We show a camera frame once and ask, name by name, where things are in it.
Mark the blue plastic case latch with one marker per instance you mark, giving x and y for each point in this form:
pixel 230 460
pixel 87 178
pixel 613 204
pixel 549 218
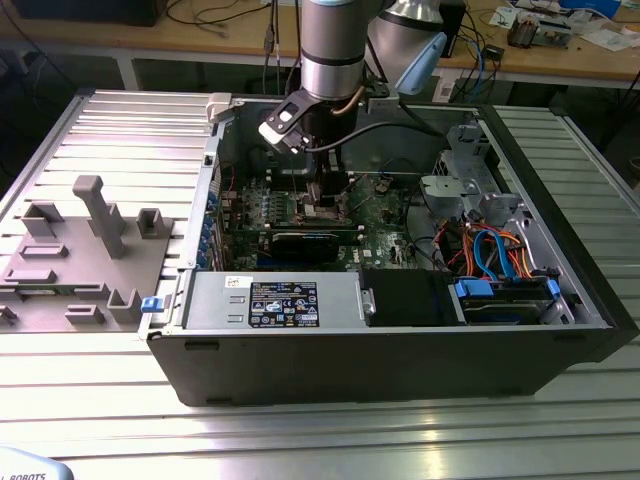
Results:
pixel 152 305

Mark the thin metal locking lever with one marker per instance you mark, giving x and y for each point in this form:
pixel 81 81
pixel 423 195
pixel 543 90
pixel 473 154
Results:
pixel 295 177

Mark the hard disk in blue carrier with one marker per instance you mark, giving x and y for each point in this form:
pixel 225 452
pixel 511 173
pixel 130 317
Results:
pixel 472 289

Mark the grey case release latch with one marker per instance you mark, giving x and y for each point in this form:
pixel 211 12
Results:
pixel 219 107

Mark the round coin battery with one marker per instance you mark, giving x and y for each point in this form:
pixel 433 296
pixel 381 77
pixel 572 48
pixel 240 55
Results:
pixel 382 186

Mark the upright black desktop box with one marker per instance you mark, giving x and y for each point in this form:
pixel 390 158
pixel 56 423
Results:
pixel 454 30

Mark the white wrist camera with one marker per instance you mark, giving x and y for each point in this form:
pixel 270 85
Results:
pixel 270 131

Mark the green motherboard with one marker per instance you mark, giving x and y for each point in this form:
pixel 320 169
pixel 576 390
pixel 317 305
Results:
pixel 380 225

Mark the grey power supply unit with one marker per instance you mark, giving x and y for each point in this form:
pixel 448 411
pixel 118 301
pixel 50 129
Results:
pixel 215 300

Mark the black open PC case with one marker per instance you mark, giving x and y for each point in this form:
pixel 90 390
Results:
pixel 350 370

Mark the grey parts rack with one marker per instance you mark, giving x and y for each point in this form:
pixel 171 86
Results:
pixel 65 270

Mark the black plastic shroud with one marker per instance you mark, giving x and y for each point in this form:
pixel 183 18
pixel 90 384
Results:
pixel 400 300

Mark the blue box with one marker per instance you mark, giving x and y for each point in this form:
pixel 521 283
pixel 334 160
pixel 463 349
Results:
pixel 595 5

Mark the wooden workbench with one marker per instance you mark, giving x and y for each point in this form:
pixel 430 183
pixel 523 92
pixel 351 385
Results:
pixel 150 40

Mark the large black box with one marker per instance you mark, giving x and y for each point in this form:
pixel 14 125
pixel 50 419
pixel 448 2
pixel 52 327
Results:
pixel 85 12

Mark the pale blue teach pendant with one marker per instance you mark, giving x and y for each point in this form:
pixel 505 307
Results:
pixel 30 465

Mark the black graphics card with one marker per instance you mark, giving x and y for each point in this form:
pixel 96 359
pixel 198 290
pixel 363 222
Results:
pixel 305 247

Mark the copper coil heatsink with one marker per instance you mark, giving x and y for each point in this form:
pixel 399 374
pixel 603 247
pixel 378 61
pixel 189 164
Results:
pixel 522 32

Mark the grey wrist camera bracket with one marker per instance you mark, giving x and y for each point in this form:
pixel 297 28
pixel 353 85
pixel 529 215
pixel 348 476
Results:
pixel 384 105

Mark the CPU socket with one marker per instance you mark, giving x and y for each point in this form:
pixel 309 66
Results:
pixel 312 216

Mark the white paper sheet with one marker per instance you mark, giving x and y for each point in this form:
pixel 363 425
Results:
pixel 607 39

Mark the small black adapter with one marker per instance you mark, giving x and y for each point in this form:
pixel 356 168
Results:
pixel 495 52

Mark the grey metal caddy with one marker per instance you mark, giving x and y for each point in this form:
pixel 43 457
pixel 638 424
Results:
pixel 555 32

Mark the silver CPU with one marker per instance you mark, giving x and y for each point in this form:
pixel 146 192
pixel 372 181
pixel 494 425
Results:
pixel 312 192

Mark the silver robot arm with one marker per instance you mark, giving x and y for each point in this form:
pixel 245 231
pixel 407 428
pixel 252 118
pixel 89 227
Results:
pixel 330 70

